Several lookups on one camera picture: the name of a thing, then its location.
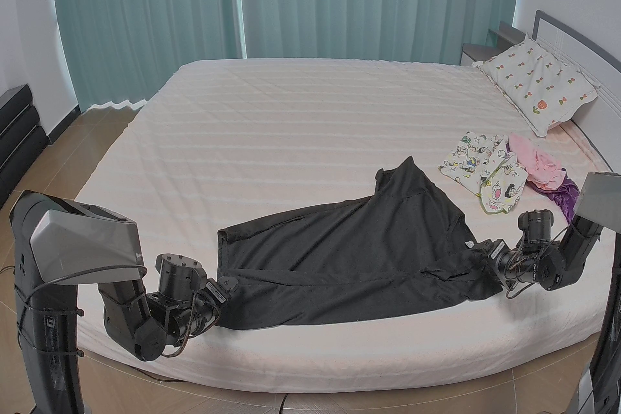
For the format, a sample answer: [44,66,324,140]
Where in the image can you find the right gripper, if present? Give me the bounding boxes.
[487,247,529,283]

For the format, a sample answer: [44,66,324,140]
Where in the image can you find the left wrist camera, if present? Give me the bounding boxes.
[206,276,239,307]

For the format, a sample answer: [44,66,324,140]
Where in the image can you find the black cable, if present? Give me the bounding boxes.
[15,266,147,335]

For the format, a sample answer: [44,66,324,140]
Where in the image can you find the black chest of drawers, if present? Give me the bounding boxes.
[0,83,48,209]

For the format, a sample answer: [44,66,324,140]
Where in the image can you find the black T-shirt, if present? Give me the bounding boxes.
[217,155,505,345]

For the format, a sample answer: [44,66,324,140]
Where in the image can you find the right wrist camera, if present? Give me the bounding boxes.
[473,239,505,263]

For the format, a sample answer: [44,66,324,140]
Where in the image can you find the bed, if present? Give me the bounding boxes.
[70,9,621,396]

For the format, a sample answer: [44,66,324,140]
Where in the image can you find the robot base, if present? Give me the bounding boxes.
[577,361,607,414]

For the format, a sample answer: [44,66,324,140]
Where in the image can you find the pink garment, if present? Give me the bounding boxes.
[507,133,566,194]

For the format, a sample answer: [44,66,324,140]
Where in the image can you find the purple garment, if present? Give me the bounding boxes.
[536,177,583,226]

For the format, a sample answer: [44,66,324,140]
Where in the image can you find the white printed pyjamas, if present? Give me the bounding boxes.
[438,131,529,215]

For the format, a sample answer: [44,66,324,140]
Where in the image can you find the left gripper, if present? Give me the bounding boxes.
[191,296,229,341]

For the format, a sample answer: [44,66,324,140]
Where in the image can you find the grey bedside table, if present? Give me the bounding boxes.
[461,20,528,66]

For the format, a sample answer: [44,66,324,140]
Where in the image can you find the white printed pillow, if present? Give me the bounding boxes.
[478,34,599,139]

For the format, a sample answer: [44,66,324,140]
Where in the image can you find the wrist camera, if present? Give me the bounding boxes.
[206,276,239,307]
[473,239,505,263]

